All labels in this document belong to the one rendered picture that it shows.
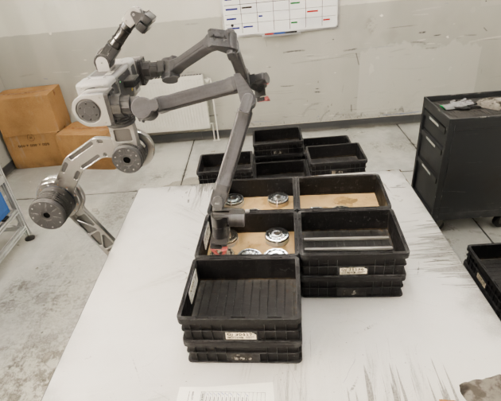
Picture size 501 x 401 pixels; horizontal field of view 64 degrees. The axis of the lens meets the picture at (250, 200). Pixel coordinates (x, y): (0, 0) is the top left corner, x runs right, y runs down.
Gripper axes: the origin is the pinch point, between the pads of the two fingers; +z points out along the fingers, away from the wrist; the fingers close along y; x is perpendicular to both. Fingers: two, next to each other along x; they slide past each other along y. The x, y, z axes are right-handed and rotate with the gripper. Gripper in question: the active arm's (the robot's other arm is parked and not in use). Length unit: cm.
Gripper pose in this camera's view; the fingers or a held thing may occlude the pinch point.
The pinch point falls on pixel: (221, 251)
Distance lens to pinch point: 165.6
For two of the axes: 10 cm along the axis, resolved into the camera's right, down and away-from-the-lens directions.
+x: -10.0, -0.5, 0.9
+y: 1.0, -6.0, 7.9
